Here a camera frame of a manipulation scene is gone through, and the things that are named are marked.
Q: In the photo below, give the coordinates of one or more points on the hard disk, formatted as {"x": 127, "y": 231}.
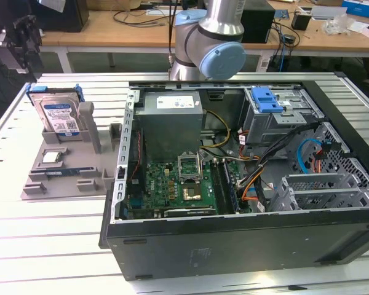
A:
{"x": 58, "y": 113}

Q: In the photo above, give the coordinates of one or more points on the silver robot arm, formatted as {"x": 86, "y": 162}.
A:
{"x": 215, "y": 18}

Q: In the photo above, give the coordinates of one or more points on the metal disk bay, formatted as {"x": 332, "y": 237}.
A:
{"x": 313, "y": 184}

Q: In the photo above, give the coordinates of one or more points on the crumpled white paper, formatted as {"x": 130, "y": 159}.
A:
{"x": 42, "y": 33}

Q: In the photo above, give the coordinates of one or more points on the large black computer box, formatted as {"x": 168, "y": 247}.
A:
{"x": 64, "y": 18}

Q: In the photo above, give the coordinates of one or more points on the wooden workbench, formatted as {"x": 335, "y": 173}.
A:
{"x": 110, "y": 33}

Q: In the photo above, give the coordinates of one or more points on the silver CPU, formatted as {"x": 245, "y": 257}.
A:
{"x": 51, "y": 157}

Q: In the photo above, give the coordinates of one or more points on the grey parts rack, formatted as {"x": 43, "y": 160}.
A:
{"x": 67, "y": 159}

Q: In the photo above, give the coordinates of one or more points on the RAM stick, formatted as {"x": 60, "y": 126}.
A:
{"x": 64, "y": 171}

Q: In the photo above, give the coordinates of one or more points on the grey power supply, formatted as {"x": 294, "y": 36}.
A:
{"x": 169, "y": 132}

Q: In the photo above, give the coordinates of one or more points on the green motherboard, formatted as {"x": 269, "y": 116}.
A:
{"x": 160, "y": 181}

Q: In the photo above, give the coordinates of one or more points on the blue port connector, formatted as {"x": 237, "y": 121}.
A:
{"x": 137, "y": 204}

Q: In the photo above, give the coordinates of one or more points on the metal locking lever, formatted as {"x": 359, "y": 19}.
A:
{"x": 200, "y": 167}

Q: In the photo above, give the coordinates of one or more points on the CPU socket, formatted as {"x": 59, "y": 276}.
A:
{"x": 192, "y": 193}

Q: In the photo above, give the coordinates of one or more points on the black RAM slot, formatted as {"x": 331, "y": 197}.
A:
{"x": 218, "y": 187}
{"x": 222, "y": 187}
{"x": 231, "y": 187}
{"x": 227, "y": 187}

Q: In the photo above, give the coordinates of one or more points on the blue plastic latch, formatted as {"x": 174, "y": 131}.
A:
{"x": 266, "y": 101}

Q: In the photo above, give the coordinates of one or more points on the metal drive cage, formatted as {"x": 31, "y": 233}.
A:
{"x": 264, "y": 129}

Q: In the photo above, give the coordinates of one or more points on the small black box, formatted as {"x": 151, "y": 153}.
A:
{"x": 301, "y": 21}

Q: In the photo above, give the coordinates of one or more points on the black PC case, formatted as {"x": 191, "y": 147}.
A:
{"x": 233, "y": 246}

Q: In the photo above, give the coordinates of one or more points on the flat white box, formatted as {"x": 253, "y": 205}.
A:
{"x": 327, "y": 13}

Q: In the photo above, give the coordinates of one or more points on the clear plastic bags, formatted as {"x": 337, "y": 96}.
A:
{"x": 338, "y": 26}

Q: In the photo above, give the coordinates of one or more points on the blue cardboard box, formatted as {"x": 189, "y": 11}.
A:
{"x": 361, "y": 7}

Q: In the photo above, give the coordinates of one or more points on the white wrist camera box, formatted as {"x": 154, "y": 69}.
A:
{"x": 9, "y": 56}

